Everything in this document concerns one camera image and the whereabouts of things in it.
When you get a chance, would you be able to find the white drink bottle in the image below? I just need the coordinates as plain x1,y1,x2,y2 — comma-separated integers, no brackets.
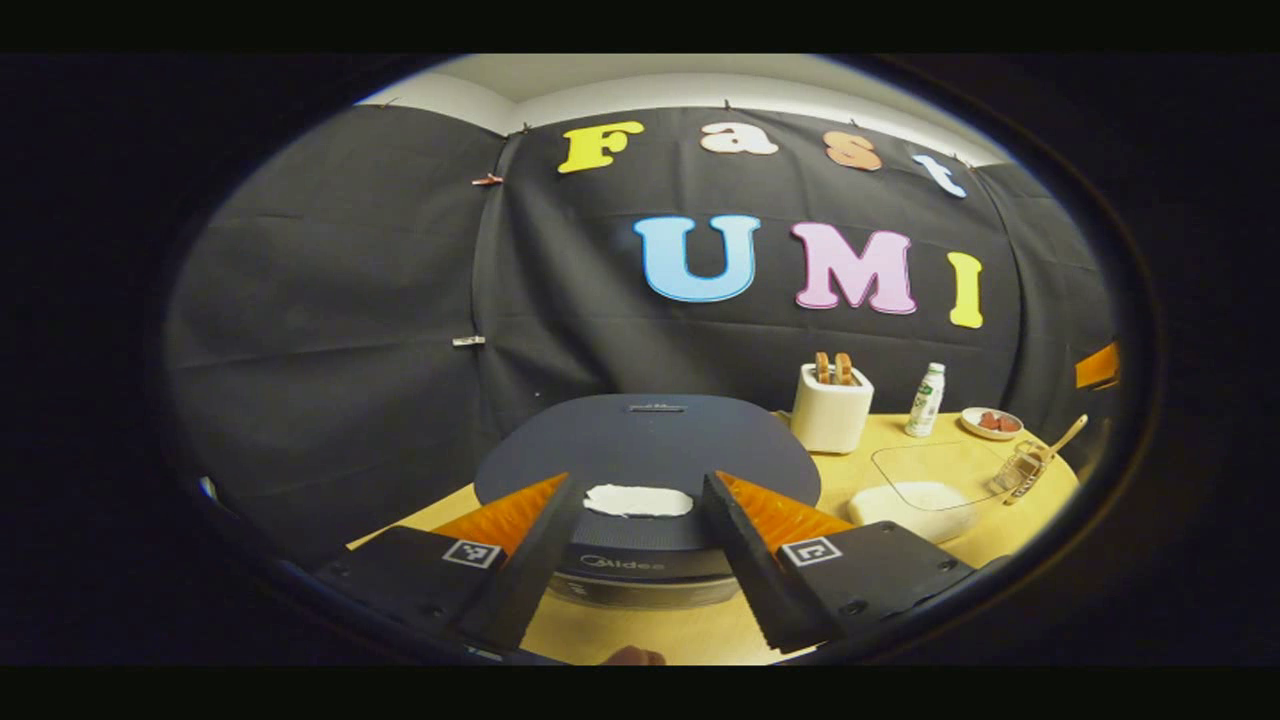
905,362,947,439

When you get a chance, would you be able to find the dark blue rice cooker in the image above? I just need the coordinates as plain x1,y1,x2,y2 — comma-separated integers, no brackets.
473,393,823,611

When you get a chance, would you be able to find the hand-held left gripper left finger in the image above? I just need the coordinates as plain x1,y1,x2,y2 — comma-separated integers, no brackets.
315,472,586,656

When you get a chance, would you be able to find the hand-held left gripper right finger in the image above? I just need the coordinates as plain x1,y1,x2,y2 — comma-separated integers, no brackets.
700,470,976,656

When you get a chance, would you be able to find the wire mesh chopstick holder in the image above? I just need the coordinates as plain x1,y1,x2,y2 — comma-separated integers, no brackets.
990,440,1049,498

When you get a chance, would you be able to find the wooden spoon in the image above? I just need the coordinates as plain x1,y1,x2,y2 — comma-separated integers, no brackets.
1003,414,1089,506

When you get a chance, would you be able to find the white round plate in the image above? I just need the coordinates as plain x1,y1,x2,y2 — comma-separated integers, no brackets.
960,406,1025,442

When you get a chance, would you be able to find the white toaster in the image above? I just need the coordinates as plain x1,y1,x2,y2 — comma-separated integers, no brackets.
790,362,875,455

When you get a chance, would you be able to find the black backdrop cloth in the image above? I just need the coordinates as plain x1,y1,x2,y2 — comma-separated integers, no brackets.
165,103,1121,561

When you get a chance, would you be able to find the white rice heap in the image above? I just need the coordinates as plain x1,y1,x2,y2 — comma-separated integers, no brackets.
850,482,976,533

